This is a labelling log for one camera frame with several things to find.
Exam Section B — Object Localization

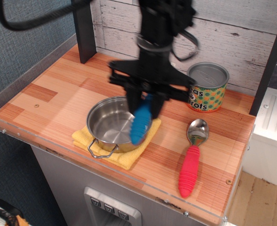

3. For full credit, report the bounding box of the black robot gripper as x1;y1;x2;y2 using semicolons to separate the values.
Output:
108;35;195;119

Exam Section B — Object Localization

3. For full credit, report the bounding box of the blue handled fork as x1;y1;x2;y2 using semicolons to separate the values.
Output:
130;94;153;145

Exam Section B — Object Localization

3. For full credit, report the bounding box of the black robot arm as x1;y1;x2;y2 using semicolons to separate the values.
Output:
109;0;198;119

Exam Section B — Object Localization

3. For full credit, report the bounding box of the peas and carrots can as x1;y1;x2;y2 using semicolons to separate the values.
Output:
187;62;230;113

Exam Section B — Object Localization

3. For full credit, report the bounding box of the yellow cloth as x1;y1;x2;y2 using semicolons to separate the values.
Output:
71;118;161;170

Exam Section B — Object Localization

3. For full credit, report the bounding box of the clear acrylic guard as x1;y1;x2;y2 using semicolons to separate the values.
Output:
0;34;255;226

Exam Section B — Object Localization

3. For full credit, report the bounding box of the grey toy dispenser panel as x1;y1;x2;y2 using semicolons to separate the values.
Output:
84;186;142;226

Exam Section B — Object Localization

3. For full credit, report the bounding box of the white toy sink unit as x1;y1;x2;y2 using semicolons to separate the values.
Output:
242;88;277;185

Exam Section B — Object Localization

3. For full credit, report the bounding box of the black orange object corner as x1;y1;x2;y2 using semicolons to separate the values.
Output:
0;199;31;226

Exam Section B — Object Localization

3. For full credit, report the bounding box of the red handled spoon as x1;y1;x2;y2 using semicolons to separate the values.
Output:
178;119;209;198

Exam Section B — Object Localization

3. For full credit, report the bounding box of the dark grey left post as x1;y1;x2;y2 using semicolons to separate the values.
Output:
73;4;96;64

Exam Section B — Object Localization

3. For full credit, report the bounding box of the dark grey post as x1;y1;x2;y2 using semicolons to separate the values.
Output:
73;4;96;64
249;35;277;116

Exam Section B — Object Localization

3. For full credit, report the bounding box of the dark grey right post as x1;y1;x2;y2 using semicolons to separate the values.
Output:
249;35;277;116

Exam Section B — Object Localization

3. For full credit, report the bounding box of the black braided cable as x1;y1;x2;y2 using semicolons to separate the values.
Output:
0;0;92;31

